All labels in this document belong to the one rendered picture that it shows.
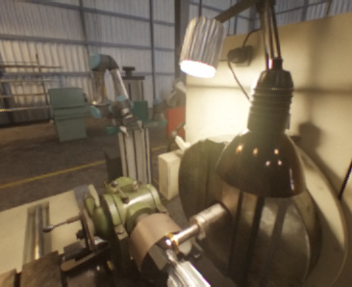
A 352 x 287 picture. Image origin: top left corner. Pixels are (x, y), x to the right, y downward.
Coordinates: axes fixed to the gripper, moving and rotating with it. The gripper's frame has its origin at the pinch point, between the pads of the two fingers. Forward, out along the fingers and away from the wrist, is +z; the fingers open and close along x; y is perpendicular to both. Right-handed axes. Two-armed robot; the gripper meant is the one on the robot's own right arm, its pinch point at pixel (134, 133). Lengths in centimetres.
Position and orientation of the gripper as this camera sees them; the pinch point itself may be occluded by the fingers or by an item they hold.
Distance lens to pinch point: 155.1
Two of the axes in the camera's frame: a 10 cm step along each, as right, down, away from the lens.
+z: 3.5, 9.3, 1.1
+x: -7.5, 3.5, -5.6
